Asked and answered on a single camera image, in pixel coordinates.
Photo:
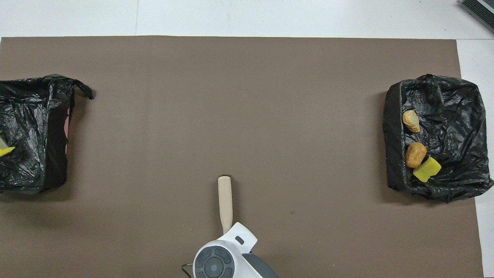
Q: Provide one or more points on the brown paper table mat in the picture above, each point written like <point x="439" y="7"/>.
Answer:
<point x="231" y="116"/>

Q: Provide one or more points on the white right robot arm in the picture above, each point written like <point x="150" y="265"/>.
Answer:
<point x="224" y="258"/>

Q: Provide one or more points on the black ribbed device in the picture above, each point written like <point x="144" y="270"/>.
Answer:
<point x="480" y="11"/>

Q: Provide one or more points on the plain yellow sponge piece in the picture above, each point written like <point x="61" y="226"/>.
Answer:
<point x="6" y="151"/>

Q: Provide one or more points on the beige hand brush black bristles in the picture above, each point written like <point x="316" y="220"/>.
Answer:
<point x="225" y="200"/>

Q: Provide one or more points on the beige plastic dustpan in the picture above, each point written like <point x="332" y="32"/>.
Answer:
<point x="2" y="143"/>

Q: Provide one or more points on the black bag lined pink bin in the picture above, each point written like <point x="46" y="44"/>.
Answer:
<point x="27" y="116"/>

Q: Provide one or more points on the green topped yellow sponge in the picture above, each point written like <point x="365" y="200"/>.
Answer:
<point x="428" y="170"/>

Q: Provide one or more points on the orange striped bread piece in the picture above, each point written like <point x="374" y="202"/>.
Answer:
<point x="411" y="121"/>

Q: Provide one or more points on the brown bread roll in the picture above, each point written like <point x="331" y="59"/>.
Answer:
<point x="415" y="154"/>

